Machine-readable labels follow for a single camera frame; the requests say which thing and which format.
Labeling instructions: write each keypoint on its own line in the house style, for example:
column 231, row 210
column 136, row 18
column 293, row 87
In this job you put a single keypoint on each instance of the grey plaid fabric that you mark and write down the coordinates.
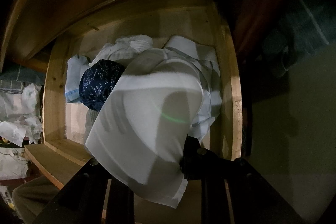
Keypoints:
column 14, row 80

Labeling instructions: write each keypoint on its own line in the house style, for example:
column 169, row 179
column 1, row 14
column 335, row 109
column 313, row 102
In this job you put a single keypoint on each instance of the navy patterned underwear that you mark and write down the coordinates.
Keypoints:
column 98, row 82

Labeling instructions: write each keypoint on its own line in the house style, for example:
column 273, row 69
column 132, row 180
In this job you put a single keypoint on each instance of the light blue underwear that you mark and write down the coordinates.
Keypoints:
column 76, row 66

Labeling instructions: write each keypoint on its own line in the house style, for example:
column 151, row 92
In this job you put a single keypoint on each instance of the light grey underwear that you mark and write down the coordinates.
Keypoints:
column 124, row 50

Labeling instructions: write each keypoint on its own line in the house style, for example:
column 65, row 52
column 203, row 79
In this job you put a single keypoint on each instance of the blue checked cloth cover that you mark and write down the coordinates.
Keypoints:
column 311, row 26

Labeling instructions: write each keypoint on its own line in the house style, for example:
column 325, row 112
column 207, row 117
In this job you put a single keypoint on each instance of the white padded bra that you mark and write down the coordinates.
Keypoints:
column 164, row 96

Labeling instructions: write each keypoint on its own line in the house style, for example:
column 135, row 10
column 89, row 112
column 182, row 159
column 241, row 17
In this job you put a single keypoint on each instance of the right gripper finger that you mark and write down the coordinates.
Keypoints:
column 199, row 163

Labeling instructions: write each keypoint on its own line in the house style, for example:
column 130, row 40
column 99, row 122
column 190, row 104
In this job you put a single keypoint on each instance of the wooden drawer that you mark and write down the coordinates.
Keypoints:
column 59, row 158

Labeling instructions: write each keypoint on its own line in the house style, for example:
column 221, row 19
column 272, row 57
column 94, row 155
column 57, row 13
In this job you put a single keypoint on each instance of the grey bed mattress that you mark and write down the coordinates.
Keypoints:
column 293, row 144

